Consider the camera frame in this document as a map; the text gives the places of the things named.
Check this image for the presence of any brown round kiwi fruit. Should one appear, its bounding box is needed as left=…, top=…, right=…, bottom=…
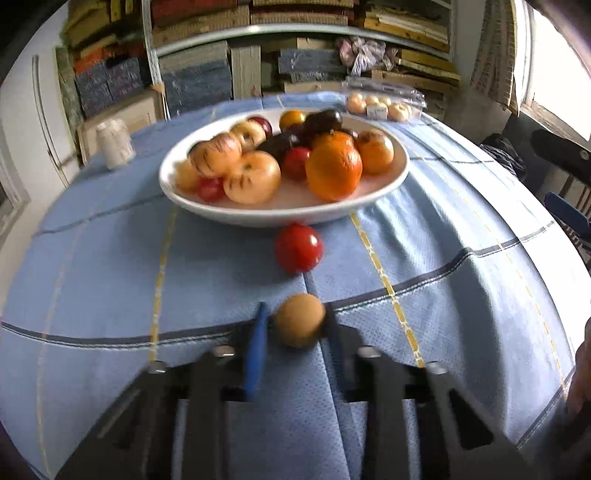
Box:
left=274, top=293, right=325, bottom=349

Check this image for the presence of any large orange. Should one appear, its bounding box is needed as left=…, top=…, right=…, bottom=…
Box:
left=304, top=140, right=363, bottom=202

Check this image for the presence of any yellow striped apple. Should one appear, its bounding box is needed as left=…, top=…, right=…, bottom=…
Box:
left=223, top=151, right=281, bottom=205

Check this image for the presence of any yellow orange small fruit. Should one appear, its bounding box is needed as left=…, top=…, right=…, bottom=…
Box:
left=280, top=110, right=307, bottom=132

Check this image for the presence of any pale yellow round fruit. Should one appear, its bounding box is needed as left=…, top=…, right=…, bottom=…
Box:
left=173, top=159, right=200, bottom=194

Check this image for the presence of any blue checked tablecloth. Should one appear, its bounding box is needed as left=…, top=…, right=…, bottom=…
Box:
left=1, top=94, right=590, bottom=479

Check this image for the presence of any clear plastic fruit package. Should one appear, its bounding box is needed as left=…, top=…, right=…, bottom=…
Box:
left=341, top=77, right=427, bottom=122

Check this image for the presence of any small orange mandarin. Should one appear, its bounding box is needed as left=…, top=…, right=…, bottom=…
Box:
left=311, top=130, right=356, bottom=150

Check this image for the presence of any white oval plate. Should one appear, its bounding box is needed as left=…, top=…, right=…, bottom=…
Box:
left=158, top=108, right=410, bottom=228

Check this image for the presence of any crumpled pink cloth on shelf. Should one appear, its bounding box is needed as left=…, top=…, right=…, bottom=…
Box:
left=335, top=36, right=400, bottom=76

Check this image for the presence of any small red tomato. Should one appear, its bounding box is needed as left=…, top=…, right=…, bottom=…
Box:
left=281, top=146, right=311, bottom=181

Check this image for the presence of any white drink can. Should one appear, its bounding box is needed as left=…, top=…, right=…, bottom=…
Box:
left=96, top=118, right=135, bottom=170

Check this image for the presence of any pale striped peach fruit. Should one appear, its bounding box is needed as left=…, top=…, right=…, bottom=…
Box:
left=187, top=132, right=242, bottom=178

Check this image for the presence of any dark plum on plate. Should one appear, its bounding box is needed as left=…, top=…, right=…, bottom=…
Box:
left=256, top=132, right=301, bottom=164

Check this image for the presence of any framed picture leaning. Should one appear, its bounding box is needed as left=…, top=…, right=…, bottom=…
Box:
left=77, top=87, right=166, bottom=165

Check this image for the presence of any white metal shelf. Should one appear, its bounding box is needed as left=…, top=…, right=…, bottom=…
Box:
left=140, top=0, right=456, bottom=100

